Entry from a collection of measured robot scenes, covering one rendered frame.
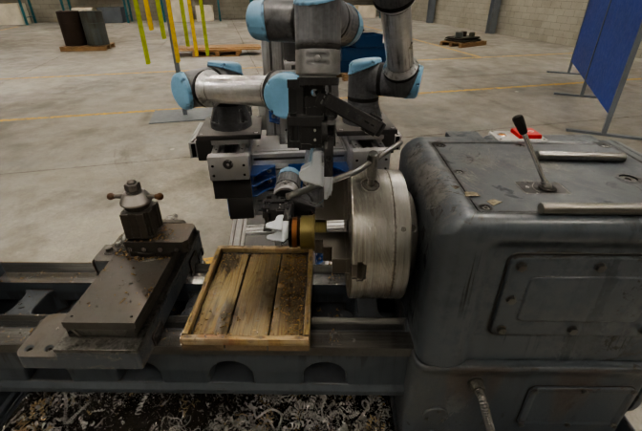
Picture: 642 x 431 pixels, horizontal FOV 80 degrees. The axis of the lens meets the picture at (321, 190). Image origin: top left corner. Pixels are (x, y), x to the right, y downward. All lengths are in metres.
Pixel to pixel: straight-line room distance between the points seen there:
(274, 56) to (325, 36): 0.92
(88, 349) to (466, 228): 0.83
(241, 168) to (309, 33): 0.77
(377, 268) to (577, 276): 0.38
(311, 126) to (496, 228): 0.38
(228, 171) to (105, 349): 0.64
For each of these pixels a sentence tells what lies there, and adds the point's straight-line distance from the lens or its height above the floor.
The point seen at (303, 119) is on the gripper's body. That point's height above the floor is 1.43.
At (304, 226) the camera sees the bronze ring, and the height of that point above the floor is 1.11.
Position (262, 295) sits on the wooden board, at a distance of 1.08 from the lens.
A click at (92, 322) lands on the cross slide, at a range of 1.02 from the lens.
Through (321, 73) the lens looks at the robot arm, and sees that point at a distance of 0.63.
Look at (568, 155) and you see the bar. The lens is 1.07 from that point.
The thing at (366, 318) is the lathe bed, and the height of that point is 0.86.
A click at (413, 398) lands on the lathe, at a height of 0.73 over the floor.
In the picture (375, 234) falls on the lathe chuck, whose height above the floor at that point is 1.17.
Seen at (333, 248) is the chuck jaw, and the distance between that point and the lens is 0.86.
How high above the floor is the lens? 1.62
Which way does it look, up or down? 28 degrees down
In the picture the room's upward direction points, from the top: straight up
